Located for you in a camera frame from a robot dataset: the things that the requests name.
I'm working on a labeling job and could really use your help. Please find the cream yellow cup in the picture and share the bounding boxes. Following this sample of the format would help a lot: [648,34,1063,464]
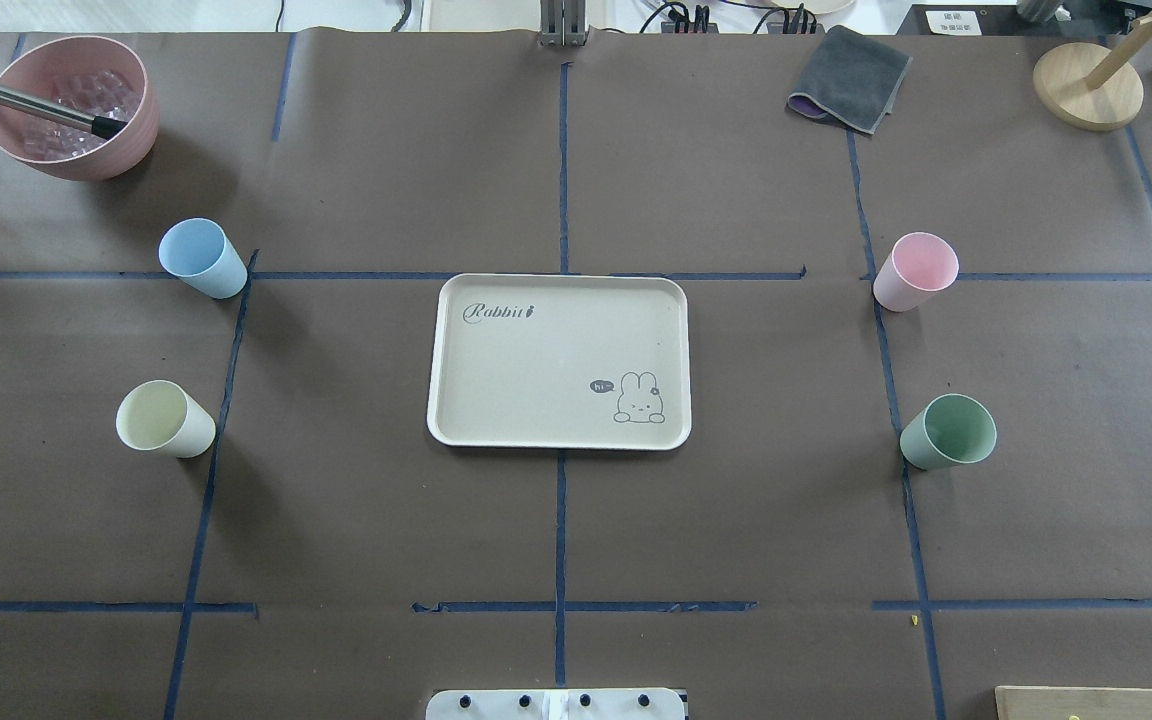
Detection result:
[116,381,217,457]

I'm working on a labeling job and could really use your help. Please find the large pink bowl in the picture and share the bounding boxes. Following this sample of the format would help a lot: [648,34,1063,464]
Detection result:
[0,35,160,181]

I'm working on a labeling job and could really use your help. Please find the green cup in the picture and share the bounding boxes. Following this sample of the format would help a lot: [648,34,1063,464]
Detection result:
[900,393,996,470]

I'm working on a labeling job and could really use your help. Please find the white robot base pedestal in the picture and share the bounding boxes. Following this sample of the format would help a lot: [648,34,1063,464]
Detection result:
[425,687,689,719]

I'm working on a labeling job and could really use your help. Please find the wooden cutting board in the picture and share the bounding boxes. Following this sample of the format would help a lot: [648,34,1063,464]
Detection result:
[995,685,1152,720]

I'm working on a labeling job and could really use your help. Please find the blue cup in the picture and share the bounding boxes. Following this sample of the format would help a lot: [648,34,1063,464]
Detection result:
[157,218,248,300]

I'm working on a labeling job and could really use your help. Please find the aluminium camera post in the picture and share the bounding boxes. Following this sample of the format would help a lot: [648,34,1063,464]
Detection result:
[538,0,589,47]

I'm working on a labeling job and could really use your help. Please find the metal tongs black tip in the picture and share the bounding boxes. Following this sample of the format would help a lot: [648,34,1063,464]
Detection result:
[0,85,128,141]

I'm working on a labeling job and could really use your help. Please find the pink cup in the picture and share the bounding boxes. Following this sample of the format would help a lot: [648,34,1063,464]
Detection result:
[872,232,960,313]

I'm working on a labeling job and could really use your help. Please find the black power strip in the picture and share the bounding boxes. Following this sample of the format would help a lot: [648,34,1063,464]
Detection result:
[650,3,721,35]

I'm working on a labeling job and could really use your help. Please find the grey folded cloth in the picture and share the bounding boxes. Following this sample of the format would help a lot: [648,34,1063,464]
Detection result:
[787,26,914,135]

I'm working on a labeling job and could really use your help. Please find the wooden cup stand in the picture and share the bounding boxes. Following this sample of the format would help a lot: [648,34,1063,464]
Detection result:
[1033,12,1152,132]

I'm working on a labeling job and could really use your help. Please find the clear ice cubes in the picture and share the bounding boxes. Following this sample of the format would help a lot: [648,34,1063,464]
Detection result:
[23,70,141,161]

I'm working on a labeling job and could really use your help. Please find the cream rabbit tray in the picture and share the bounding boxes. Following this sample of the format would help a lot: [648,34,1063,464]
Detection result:
[426,273,692,450]

